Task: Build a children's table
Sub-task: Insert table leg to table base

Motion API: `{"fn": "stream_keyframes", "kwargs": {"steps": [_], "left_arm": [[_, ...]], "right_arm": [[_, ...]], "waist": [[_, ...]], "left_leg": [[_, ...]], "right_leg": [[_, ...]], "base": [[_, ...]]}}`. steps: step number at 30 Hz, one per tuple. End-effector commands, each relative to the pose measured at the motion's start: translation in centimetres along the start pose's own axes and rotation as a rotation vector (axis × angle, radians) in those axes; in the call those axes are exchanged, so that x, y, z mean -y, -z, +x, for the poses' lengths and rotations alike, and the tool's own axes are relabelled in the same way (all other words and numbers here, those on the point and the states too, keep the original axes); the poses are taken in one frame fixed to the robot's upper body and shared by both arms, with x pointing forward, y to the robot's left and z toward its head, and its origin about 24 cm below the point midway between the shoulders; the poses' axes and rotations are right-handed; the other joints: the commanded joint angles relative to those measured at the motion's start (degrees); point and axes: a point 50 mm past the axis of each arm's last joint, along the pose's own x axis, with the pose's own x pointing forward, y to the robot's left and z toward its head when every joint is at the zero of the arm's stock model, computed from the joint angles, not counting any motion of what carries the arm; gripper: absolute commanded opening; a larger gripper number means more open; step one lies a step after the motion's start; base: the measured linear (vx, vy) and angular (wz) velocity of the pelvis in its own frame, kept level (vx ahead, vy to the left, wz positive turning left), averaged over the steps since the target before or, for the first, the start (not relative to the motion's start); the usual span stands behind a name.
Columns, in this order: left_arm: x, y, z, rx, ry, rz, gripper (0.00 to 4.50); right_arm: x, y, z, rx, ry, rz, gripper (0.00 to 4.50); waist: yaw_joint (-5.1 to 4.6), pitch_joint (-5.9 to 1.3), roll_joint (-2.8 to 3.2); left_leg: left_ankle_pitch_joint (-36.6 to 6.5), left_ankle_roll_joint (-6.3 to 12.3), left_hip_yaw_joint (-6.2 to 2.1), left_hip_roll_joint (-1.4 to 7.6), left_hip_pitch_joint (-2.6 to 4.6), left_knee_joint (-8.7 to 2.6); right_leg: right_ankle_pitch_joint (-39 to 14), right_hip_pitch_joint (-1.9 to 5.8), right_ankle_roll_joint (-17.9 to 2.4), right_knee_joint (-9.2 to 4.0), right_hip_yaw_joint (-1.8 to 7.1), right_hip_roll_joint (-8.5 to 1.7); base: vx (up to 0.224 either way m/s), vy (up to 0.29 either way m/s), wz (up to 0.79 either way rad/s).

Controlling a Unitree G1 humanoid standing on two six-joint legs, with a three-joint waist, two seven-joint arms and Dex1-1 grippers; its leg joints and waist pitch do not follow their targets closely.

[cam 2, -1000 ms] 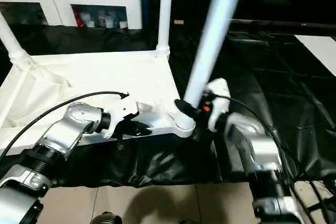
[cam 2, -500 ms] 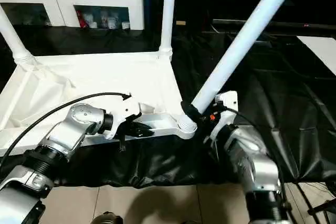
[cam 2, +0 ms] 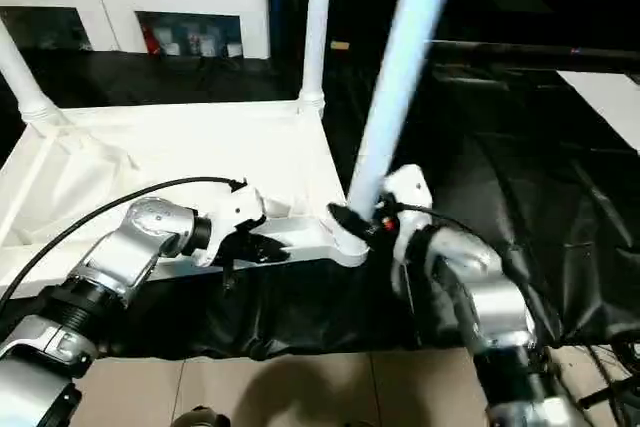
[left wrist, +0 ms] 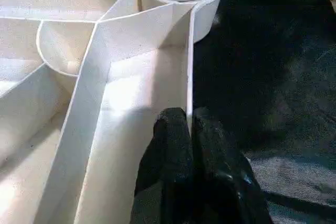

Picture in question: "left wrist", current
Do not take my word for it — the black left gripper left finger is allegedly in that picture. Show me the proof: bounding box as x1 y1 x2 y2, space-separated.
130 107 194 224

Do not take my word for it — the white plastic table top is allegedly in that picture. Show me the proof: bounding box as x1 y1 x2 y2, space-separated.
0 0 226 224

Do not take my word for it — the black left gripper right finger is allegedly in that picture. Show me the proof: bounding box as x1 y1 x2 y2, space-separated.
190 107 274 224

